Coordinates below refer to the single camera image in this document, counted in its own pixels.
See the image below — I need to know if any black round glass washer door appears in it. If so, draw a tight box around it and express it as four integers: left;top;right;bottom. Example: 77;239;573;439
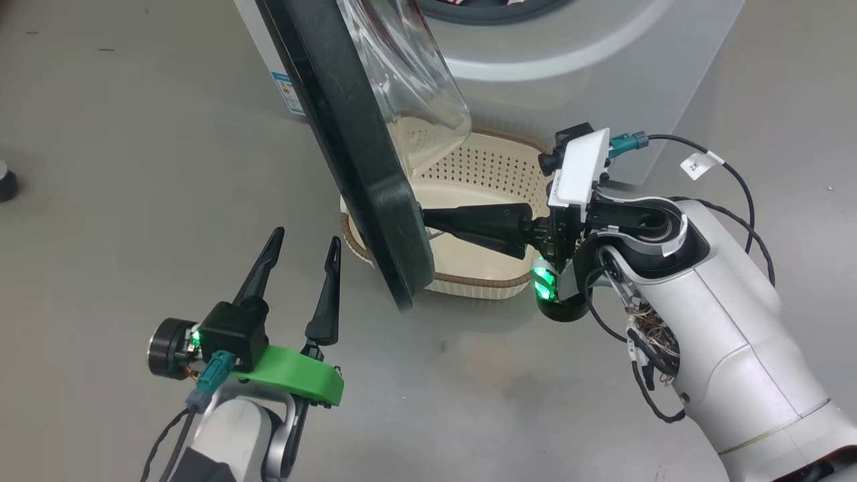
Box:
254;0;473;313

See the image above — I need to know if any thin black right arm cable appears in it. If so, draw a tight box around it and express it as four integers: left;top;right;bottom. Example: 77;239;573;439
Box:
582;264;687;424

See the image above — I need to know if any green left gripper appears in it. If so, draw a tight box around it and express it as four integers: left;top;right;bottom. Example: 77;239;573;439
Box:
147;227;345;409

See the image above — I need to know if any right black cable teal connector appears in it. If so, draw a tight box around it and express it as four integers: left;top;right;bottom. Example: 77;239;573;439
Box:
608;132;777;289

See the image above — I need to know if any blue energy label sticker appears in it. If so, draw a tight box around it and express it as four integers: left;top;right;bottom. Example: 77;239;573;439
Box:
271;70;307;116

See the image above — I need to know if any cream perforated laundry basket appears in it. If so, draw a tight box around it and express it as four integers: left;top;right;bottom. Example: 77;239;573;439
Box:
340;131;556;300

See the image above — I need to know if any metal frame leg with caster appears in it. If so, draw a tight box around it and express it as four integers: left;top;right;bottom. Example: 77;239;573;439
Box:
0;159;19;203

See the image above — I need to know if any white front-load washing machine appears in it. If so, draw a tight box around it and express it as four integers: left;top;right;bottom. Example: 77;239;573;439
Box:
233;0;745;185

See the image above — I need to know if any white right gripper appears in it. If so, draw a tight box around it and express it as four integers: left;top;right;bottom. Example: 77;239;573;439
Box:
422;129;613;323

